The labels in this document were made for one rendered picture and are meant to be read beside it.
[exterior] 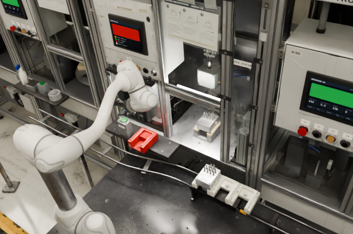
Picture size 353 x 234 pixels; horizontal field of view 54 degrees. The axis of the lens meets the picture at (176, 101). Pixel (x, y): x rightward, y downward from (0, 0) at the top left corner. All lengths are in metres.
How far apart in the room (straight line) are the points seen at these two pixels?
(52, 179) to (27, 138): 0.28
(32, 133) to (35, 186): 1.95
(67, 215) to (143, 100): 0.73
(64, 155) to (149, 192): 0.93
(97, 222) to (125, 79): 0.75
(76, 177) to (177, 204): 1.46
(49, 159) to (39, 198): 1.95
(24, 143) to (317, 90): 1.25
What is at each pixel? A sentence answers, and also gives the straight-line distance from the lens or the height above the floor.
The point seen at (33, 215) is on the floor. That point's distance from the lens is 3.34.
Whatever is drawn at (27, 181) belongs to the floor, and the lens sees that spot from 3.63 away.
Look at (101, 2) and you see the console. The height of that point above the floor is 1.79.
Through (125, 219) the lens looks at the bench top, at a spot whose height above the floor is 0.68.
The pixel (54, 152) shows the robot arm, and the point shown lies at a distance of 1.52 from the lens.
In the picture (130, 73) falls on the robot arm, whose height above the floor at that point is 1.54.
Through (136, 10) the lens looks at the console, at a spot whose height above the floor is 1.79.
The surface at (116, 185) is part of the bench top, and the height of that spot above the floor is 0.68.
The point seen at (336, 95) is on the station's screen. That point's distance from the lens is 1.53.
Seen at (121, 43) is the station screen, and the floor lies 1.57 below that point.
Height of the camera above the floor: 2.51
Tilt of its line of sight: 38 degrees down
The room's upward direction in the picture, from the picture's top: 5 degrees counter-clockwise
